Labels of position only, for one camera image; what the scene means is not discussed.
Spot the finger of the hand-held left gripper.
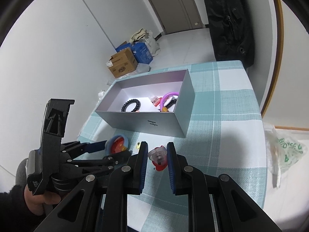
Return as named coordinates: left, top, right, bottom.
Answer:
left=70, top=150, right=132, bottom=175
left=60, top=140, right=109, bottom=160

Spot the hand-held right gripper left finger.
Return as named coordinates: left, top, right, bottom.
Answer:
left=34, top=141, right=149, bottom=232

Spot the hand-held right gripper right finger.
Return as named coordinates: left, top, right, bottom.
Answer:
left=166, top=142, right=283, bottom=232

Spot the pink hair clip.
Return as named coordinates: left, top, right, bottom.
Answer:
left=148, top=146, right=168, bottom=172

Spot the blue rimmed round badge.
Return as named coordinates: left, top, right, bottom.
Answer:
left=105, top=135, right=132, bottom=158

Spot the grey cardboard storage box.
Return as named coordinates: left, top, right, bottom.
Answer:
left=95, top=69, right=195, bottom=138

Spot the small black spiral hair tie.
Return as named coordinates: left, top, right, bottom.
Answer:
left=121, top=99, right=142, bottom=113

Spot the purple plastic ring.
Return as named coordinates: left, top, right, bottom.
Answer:
left=160, top=91, right=179, bottom=112

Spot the person's left forearm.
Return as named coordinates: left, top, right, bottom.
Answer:
left=0, top=158, right=49, bottom=232

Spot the person's left hand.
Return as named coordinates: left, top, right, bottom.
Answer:
left=24, top=185, right=62, bottom=213

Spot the teal checked tablecloth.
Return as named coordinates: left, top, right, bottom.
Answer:
left=77, top=60, right=268, bottom=232

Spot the brown cardboard box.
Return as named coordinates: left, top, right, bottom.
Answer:
left=105, top=48, right=138, bottom=78

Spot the grey parcel bag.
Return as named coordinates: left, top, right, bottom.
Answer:
left=136, top=63, right=151, bottom=73

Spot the blue cardboard box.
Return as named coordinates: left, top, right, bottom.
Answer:
left=115, top=41, right=155, bottom=64

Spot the white tote bag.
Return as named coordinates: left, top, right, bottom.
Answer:
left=129, top=28, right=161, bottom=56

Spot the plastic bag with green print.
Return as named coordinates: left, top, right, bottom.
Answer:
left=263, top=123, right=307, bottom=189

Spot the large black backpack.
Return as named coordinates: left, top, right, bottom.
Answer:
left=198, top=0, right=255, bottom=68

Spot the grey door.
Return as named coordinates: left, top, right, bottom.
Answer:
left=139, top=0, right=206, bottom=36

